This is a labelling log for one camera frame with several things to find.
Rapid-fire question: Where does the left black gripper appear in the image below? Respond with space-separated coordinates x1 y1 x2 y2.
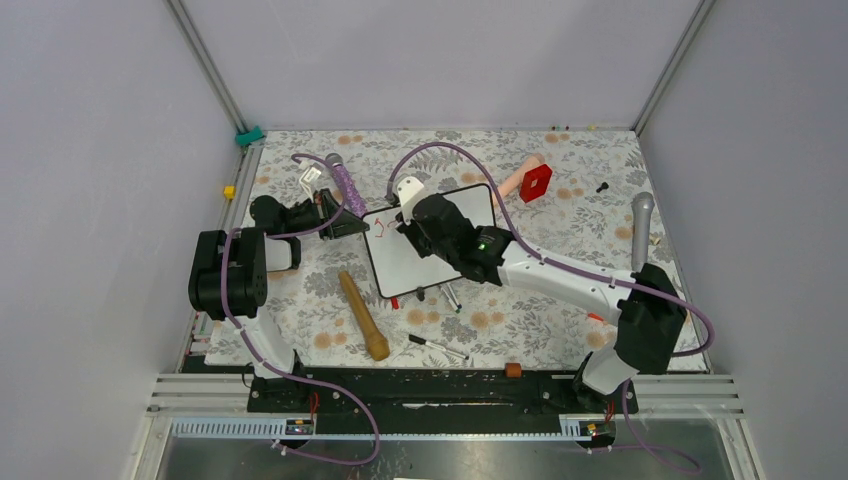
282 188 370 240

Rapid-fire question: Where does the white whiteboard black frame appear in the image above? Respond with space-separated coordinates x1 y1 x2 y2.
363 184 495 299

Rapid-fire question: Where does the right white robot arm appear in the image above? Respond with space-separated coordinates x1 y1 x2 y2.
397 194 687 412

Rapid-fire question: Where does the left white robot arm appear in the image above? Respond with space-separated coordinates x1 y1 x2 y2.
188 189 369 411

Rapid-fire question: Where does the purple glitter microphone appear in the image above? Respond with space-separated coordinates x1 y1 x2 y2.
325 152 367 218

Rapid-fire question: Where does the pink toy microphone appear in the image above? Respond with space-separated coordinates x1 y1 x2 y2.
496 154 546 199

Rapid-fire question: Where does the red square block with hole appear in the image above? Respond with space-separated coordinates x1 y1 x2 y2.
519 164 553 203

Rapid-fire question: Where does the black capped marker front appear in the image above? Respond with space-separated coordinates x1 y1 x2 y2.
408 334 470 361

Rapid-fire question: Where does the teal corner clip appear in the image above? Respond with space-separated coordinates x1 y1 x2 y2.
235 126 265 148

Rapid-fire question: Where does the small brown wooden cube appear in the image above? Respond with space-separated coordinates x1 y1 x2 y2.
504 362 523 379

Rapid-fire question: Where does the silver grey microphone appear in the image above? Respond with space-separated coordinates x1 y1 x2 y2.
631 191 655 272

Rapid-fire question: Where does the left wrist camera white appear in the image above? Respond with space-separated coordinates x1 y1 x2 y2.
298 165 323 191

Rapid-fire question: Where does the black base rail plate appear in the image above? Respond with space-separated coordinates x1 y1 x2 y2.
247 365 639 436

